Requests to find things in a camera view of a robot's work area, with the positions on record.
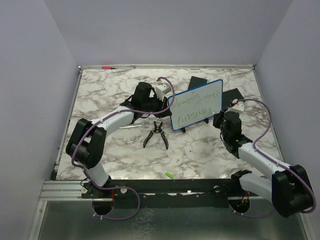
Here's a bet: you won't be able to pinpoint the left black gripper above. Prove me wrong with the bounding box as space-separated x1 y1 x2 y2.
142 93 172 119

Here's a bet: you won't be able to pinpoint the blue framed whiteboard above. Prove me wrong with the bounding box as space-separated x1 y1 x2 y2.
167 79 223 131

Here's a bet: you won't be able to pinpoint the green marker cap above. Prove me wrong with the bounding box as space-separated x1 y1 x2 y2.
165 172 174 179

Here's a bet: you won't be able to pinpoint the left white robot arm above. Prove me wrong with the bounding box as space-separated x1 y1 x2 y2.
65 77 175 198

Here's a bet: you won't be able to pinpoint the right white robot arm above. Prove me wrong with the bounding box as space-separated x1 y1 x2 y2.
213 109 317 218

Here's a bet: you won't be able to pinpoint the silver open end wrench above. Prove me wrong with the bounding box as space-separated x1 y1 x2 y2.
119 121 149 129

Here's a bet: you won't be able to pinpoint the black flat box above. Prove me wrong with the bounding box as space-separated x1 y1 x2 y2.
188 76 208 90

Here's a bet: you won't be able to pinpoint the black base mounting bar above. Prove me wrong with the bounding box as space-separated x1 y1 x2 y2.
81 178 245 209

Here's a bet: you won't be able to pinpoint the black handled pliers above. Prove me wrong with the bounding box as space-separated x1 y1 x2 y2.
143 121 169 150

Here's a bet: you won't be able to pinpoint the black network switch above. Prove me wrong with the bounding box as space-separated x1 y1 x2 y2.
222 88 244 108

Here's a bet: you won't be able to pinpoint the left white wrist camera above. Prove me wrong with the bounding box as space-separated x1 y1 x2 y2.
154 79 171 101

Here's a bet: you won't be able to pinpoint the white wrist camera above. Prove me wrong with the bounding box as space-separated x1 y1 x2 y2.
227 99 245 114
154 79 171 101

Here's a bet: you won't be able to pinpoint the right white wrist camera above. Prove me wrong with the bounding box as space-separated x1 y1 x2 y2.
227 99 245 114

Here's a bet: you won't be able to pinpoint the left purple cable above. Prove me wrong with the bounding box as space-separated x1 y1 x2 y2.
71 76 175 221

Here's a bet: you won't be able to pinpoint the purple cable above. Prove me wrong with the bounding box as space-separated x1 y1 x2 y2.
234 98 316 219
71 76 175 221

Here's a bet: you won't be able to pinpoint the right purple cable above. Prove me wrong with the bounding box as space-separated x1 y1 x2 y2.
234 98 316 219

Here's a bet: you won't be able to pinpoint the red marker on rail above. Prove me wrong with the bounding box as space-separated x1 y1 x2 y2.
101 66 117 70

